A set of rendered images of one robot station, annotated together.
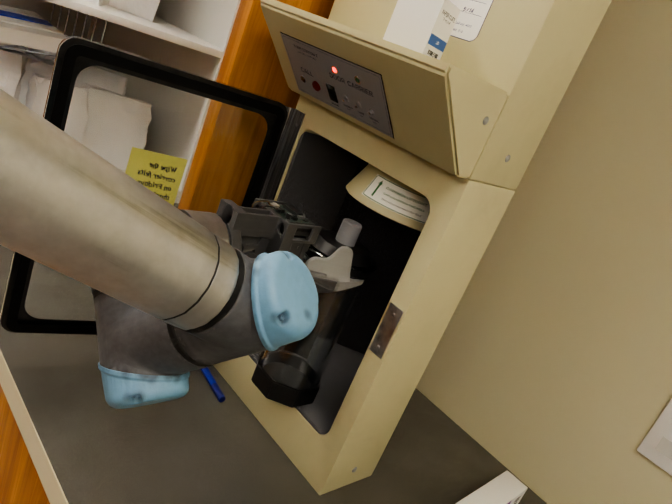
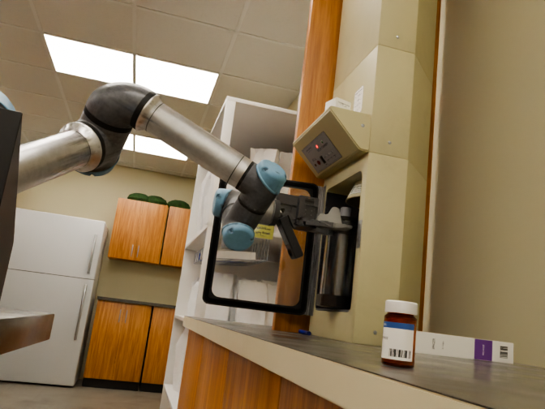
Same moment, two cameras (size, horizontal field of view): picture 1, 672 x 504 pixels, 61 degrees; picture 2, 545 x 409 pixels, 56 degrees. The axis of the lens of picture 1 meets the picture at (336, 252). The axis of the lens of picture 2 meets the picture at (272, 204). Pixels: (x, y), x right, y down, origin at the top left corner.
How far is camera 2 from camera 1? 0.96 m
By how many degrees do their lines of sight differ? 47
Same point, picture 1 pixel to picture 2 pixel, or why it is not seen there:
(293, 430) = (340, 323)
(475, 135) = (360, 131)
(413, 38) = not seen: hidden behind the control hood
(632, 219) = (525, 175)
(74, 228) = (199, 139)
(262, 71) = (306, 178)
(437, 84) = (331, 115)
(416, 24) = not seen: hidden behind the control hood
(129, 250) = (213, 147)
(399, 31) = not seen: hidden behind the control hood
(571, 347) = (529, 263)
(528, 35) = (371, 94)
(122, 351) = (227, 219)
